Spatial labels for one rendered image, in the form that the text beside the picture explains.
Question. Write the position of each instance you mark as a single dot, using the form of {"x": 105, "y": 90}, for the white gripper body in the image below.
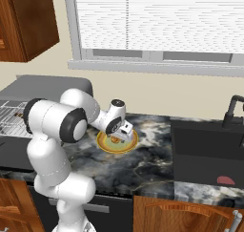
{"x": 121, "y": 136}

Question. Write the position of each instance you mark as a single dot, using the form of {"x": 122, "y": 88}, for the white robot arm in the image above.
{"x": 47, "y": 153}

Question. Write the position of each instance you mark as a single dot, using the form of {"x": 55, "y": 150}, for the brown wooden cupboard door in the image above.
{"x": 190, "y": 223}

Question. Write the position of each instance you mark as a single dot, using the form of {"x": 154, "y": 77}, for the toaster oven glass door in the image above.
{"x": 11, "y": 121}

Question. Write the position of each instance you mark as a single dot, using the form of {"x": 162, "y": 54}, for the brown food piece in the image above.
{"x": 114, "y": 140}

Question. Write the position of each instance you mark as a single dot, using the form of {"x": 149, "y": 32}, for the yellow round plate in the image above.
{"x": 130, "y": 145}

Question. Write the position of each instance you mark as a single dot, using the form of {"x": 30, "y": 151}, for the black dishwasher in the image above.
{"x": 111, "y": 216}

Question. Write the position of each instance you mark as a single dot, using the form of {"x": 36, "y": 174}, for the black sink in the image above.
{"x": 206, "y": 153}

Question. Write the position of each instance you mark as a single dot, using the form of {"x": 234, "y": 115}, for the black tap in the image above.
{"x": 229, "y": 113}

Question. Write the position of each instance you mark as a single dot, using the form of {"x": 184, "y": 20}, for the red flat item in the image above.
{"x": 226, "y": 180}

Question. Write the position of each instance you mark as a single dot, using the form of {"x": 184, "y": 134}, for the window with white blinds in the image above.
{"x": 158, "y": 19}

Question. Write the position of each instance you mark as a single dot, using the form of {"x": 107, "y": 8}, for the brown wooden drawer front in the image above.
{"x": 16, "y": 204}

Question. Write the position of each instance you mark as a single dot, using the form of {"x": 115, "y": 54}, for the brown wooden wall cupboard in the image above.
{"x": 28, "y": 22}

